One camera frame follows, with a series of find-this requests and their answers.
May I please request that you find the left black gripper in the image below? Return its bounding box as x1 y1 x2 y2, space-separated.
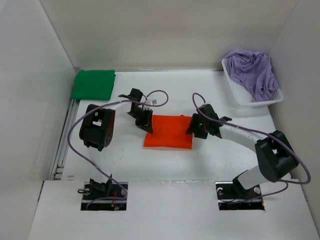
127 108 153 134

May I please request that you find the orange t shirt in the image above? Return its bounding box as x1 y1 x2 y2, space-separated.
143 115 193 150

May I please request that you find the green t shirt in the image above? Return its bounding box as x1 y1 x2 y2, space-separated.
70 70 116 101

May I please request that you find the lavender t shirt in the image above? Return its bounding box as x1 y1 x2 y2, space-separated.
219 50 280 102

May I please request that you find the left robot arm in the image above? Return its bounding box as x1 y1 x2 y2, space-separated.
73 88 153 152

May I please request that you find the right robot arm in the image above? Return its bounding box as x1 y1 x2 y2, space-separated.
186 104 300 200

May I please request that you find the white plastic laundry basket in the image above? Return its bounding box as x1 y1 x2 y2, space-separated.
221 58 284 110

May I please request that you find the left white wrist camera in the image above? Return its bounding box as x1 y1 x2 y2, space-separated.
145 98 157 106

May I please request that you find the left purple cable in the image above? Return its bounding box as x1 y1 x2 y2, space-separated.
67 90 169 210

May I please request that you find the purple cable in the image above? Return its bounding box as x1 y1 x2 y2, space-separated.
67 90 169 210
191 92 312 203

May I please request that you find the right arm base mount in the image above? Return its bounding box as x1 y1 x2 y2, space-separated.
215 181 265 211

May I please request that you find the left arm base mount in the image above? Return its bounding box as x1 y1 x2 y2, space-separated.
77 179 127 212

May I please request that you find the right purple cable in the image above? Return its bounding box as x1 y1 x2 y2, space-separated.
191 92 312 203

